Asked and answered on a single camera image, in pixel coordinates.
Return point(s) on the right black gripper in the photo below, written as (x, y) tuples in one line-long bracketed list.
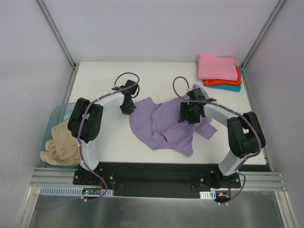
[(184, 116)]

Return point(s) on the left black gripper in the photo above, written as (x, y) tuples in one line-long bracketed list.
[(127, 109)]

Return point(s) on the purple t shirt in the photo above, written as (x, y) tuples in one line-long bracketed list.
[(158, 127)]

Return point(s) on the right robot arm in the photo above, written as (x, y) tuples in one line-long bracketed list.
[(245, 136)]

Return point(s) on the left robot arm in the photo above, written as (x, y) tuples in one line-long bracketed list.
[(85, 120)]

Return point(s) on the orange folded t shirt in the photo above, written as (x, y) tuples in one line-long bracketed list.
[(214, 82)]

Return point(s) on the pink folded t shirt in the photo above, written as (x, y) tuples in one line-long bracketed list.
[(211, 67)]

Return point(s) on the teal folded t shirt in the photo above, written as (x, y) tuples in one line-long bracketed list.
[(234, 88)]

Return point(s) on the translucent blue plastic bin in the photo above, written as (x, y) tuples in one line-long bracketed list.
[(60, 114)]

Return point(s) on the beige t shirt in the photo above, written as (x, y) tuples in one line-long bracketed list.
[(62, 149)]

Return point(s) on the left aluminium frame post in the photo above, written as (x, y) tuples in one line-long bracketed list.
[(53, 27)]

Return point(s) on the aluminium frame post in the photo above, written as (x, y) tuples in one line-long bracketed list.
[(265, 28), (53, 27)]

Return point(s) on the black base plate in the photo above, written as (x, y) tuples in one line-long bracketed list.
[(151, 180)]

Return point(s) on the right white cable duct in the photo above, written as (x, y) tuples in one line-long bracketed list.
[(207, 195)]

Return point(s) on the white cable duct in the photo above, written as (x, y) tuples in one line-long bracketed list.
[(207, 195), (75, 191)]

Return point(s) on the aluminium rail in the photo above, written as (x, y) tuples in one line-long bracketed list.
[(255, 181)]

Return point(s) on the left white cable duct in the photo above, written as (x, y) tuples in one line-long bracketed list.
[(75, 191)]

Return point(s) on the right aluminium frame post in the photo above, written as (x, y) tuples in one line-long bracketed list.
[(265, 28)]

